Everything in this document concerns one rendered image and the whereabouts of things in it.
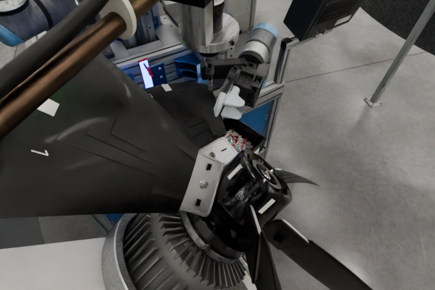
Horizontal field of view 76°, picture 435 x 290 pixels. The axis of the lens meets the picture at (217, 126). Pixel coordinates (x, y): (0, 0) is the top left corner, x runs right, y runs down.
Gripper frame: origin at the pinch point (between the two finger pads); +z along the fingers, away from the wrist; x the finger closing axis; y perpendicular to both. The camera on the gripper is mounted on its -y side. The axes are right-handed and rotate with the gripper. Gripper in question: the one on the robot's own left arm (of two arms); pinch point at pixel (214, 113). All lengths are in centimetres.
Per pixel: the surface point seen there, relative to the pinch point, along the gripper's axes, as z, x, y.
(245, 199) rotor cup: 19.5, -7.4, 12.1
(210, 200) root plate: 21.0, -5.4, 7.1
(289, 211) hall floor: -40, 114, 44
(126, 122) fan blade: 21.3, -19.0, -5.1
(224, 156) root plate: 10.5, -2.1, 6.1
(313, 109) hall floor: -130, 114, 44
